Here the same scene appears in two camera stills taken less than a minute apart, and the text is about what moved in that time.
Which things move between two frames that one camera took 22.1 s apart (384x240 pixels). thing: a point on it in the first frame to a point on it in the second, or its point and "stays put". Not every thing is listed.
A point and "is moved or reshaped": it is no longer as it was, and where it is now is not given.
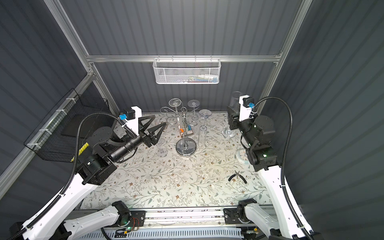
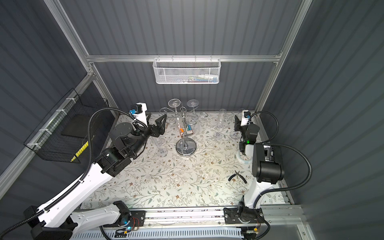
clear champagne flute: (173, 120) stays put
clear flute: (204, 113) to (220, 123)
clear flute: (234, 105) is moved or reshaped
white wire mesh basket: (183, 71) stays put
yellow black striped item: (80, 151) stays put
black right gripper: (233, 119) to (253, 125)
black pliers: (237, 174) stays put
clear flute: (194, 103) stays put
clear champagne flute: (162, 150) stays put
